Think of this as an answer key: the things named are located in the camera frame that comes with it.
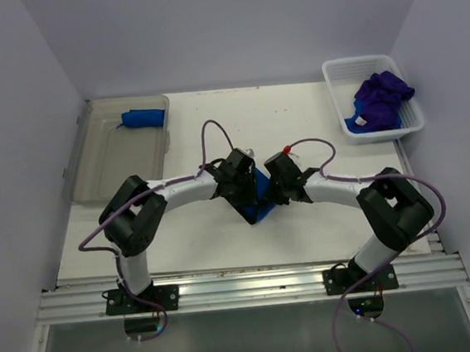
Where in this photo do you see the grey towel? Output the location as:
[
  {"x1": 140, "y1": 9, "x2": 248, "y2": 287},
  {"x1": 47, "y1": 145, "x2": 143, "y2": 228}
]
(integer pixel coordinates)
[{"x1": 227, "y1": 168, "x2": 276, "y2": 225}]

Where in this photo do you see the blue towel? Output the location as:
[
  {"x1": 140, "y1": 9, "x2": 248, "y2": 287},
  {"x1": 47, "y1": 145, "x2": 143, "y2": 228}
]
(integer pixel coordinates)
[
  {"x1": 117, "y1": 108, "x2": 165, "y2": 129},
  {"x1": 345, "y1": 100, "x2": 401, "y2": 133}
]

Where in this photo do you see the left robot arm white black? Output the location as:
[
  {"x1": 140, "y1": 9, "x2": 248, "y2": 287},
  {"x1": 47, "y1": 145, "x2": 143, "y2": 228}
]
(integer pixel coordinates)
[{"x1": 99, "y1": 148, "x2": 259, "y2": 312}]

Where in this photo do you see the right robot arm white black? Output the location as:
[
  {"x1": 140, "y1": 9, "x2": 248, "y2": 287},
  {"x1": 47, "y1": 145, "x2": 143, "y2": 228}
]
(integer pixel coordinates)
[{"x1": 264, "y1": 152, "x2": 434, "y2": 291}]

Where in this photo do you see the blue towel in basket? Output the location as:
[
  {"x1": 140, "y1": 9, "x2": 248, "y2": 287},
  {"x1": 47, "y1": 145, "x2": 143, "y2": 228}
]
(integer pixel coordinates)
[{"x1": 345, "y1": 100, "x2": 401, "y2": 133}]

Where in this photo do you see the purple towel in basket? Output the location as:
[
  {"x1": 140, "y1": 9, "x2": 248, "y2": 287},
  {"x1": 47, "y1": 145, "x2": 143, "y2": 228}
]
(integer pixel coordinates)
[{"x1": 354, "y1": 70, "x2": 415, "y2": 115}]

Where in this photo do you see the clear plastic bin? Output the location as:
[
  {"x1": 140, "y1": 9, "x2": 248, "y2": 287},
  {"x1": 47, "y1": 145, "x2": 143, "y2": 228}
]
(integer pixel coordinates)
[{"x1": 63, "y1": 94, "x2": 171, "y2": 205}]

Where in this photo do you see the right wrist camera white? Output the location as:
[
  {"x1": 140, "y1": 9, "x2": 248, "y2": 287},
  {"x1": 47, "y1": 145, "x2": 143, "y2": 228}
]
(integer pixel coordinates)
[{"x1": 283, "y1": 145, "x2": 301, "y2": 166}]

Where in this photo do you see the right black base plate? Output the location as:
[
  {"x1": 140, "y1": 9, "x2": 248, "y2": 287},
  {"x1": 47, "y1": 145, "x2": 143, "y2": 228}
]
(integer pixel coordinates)
[{"x1": 322, "y1": 260, "x2": 400, "y2": 296}]

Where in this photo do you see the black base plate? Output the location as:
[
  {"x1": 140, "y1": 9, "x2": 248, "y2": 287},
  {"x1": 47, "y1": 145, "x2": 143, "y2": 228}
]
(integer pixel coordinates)
[
  {"x1": 101, "y1": 284, "x2": 180, "y2": 316},
  {"x1": 322, "y1": 260, "x2": 400, "y2": 296}
]

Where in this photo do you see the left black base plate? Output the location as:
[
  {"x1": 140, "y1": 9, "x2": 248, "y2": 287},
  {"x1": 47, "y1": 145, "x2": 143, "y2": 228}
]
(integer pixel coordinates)
[{"x1": 101, "y1": 284, "x2": 180, "y2": 316}]

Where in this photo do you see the aluminium rail frame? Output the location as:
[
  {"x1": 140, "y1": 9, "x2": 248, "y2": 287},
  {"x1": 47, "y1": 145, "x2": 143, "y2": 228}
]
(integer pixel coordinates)
[{"x1": 27, "y1": 199, "x2": 470, "y2": 329}]

